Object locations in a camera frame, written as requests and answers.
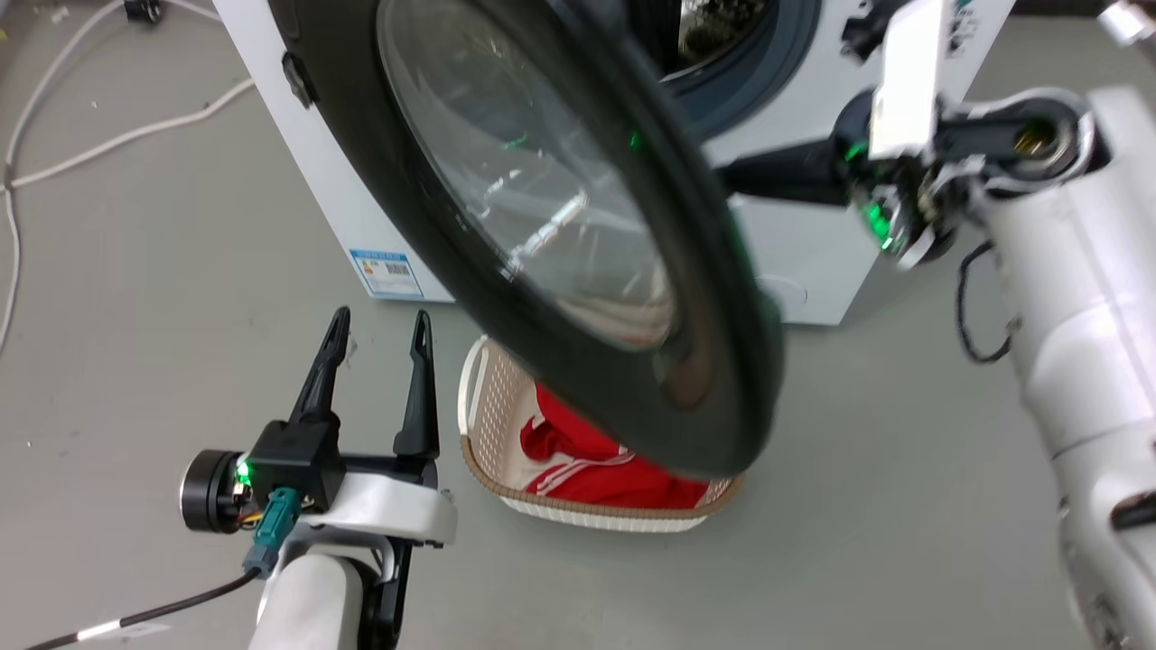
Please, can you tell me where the white front-load washing machine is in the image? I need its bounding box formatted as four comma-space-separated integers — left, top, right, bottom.
212, 0, 1017, 327

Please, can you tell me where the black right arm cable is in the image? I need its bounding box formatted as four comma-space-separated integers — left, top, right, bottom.
955, 238, 1022, 365

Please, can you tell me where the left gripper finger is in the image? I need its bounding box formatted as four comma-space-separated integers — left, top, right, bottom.
392, 309, 442, 458
288, 306, 351, 426

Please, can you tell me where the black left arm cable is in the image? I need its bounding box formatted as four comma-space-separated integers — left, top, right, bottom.
23, 487, 304, 650

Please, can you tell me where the round white drain filter cover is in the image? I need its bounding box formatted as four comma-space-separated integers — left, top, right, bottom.
759, 274, 810, 313

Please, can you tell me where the red garment with white stripes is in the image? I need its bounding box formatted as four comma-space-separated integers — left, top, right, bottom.
518, 383, 714, 512

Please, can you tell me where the white grey pipe end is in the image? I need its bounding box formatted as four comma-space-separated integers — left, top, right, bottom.
1098, 0, 1156, 46

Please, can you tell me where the grey rubber door seal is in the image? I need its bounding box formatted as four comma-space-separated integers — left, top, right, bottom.
623, 0, 824, 142

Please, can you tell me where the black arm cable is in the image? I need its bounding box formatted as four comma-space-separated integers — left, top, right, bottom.
955, 238, 1022, 365
23, 487, 304, 650

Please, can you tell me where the blue white energy label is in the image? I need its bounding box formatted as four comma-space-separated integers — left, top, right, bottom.
349, 249, 424, 302

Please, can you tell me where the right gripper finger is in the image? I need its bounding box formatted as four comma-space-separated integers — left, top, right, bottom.
722, 139, 860, 206
840, 4, 891, 60

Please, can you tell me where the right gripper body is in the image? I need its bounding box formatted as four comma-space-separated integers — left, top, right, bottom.
834, 0, 973, 271

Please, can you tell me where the beige plastic laundry basket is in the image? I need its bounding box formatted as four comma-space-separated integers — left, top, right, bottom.
457, 335, 747, 534

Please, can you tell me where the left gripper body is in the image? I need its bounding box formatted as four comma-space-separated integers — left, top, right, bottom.
180, 417, 458, 548

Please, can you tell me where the long white floor cable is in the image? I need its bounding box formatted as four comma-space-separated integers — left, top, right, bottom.
0, 0, 127, 353
0, 79, 256, 192

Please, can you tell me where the black round glass washer door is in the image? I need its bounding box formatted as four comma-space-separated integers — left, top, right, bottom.
266, 0, 788, 480

